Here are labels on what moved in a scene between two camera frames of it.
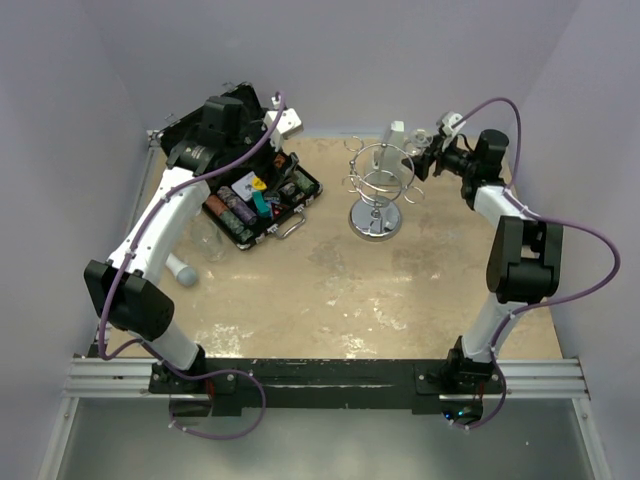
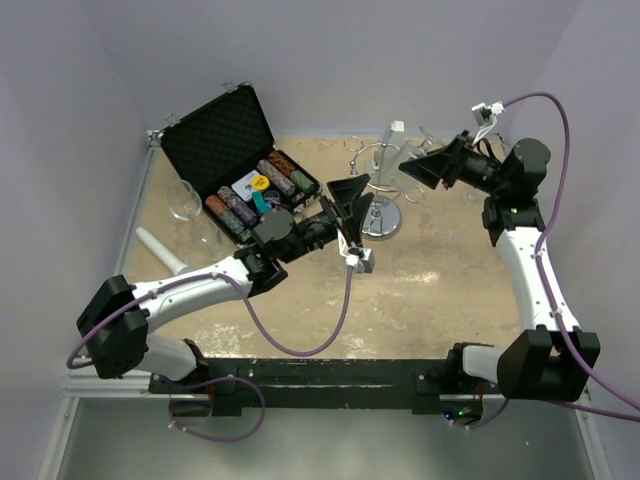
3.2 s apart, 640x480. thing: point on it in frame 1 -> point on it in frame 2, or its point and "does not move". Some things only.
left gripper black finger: x=293 y=162 -> x=347 y=190
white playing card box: x=243 y=186 does not move
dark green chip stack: x=237 y=229 does not move
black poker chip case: x=254 y=189 does not move
